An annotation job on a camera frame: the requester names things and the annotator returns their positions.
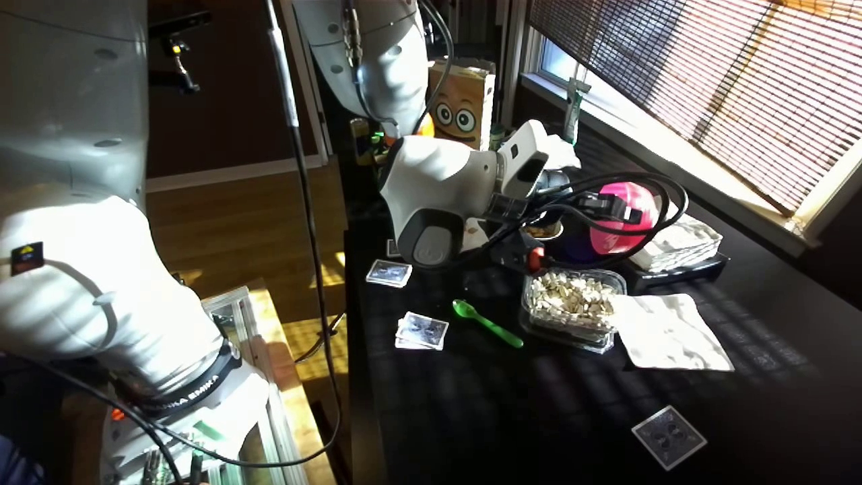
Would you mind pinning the black tray under napkins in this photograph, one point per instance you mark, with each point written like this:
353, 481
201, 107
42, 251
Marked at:
647, 281

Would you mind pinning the green plastic spoon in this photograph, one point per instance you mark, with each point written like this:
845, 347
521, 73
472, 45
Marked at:
466, 312

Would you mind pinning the blue playing card deck right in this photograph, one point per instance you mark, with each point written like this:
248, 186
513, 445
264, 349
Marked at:
389, 274

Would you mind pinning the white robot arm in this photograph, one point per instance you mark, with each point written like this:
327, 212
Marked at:
82, 277

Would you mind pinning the pink plastic bowl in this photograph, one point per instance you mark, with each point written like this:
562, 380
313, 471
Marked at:
645, 202

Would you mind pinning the blue playing card deck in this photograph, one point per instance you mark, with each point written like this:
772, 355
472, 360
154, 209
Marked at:
389, 274
420, 333

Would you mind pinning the flat white napkin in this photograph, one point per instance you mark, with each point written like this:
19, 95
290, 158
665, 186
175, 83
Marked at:
670, 333

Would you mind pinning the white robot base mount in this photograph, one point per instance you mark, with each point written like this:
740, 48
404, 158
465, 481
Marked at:
252, 430

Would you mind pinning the orange smiley face box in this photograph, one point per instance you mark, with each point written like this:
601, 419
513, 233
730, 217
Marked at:
465, 100

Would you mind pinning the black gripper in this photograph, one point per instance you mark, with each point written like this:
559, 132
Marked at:
574, 212

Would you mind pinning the blue playing card deck middle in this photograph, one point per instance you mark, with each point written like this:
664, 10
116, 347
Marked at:
420, 333

